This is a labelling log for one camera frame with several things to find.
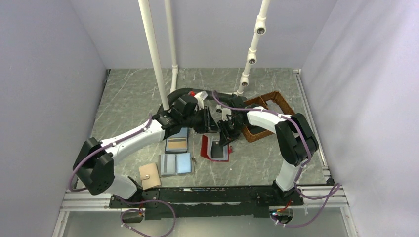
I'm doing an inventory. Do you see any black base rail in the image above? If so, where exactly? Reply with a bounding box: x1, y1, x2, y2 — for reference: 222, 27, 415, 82
109, 185, 303, 220

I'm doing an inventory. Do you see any white pole with fittings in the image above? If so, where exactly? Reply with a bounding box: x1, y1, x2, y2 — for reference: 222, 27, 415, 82
236, 0, 271, 96

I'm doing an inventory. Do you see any brown wicker divided basket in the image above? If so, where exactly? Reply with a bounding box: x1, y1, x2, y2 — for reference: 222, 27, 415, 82
242, 91, 295, 143

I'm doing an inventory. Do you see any white rear pole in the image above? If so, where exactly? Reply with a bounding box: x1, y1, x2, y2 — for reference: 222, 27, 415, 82
164, 0, 178, 93

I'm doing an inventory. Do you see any black corrugated hose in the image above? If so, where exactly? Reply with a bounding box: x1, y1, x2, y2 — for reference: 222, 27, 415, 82
158, 87, 248, 112

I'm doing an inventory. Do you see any open blue grey card holder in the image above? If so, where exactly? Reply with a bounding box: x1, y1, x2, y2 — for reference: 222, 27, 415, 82
158, 153, 194, 177

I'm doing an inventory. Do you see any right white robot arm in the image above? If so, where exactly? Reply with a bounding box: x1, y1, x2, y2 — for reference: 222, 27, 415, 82
217, 106, 319, 205

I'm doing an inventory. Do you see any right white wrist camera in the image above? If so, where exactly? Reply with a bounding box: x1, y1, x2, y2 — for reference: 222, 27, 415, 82
216, 105, 232, 121

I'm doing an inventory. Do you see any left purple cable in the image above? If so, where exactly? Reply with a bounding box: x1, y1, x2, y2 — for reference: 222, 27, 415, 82
68, 114, 153, 193

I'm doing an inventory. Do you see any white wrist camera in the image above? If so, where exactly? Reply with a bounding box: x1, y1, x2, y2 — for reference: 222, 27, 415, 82
216, 105, 232, 121
188, 91, 208, 110

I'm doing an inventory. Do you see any red leather card holder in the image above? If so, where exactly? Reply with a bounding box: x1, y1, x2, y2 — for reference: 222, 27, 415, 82
200, 135, 233, 162

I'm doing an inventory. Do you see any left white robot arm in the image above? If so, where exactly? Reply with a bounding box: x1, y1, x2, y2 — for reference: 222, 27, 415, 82
69, 95, 218, 207

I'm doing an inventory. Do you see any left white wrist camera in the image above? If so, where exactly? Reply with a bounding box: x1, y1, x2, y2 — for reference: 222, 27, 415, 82
188, 91, 208, 110

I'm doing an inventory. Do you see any beige snap card holder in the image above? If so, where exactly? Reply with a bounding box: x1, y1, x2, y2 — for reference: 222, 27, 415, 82
139, 162, 162, 190

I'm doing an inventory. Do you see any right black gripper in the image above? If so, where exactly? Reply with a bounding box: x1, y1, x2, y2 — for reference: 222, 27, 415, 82
217, 118, 246, 147

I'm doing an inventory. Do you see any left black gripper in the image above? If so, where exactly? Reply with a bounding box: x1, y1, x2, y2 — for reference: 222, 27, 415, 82
182, 106, 221, 134

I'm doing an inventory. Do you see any white front pole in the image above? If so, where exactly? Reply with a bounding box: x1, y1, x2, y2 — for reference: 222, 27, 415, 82
138, 0, 169, 110

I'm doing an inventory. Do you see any blue card holder orange card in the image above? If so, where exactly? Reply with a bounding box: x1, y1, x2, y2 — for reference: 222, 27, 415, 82
165, 128, 189, 154

